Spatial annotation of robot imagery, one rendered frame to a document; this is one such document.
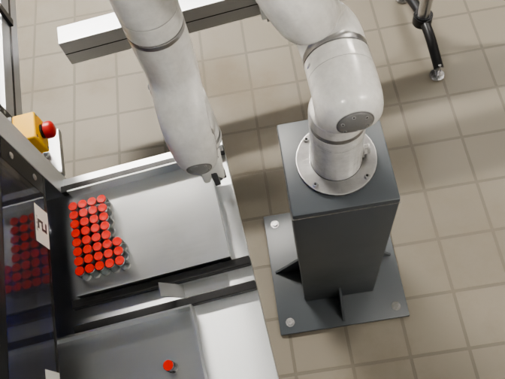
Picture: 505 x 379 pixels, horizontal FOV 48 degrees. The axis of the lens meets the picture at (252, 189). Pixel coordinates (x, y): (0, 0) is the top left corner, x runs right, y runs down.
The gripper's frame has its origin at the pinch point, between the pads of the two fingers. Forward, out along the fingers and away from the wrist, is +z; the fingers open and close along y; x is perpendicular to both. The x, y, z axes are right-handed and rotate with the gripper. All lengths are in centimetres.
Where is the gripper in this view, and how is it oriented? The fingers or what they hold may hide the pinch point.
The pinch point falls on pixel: (217, 172)
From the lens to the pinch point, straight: 130.4
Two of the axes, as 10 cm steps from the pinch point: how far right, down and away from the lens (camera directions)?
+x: 9.6, -2.6, -0.4
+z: 1.5, 4.0, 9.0
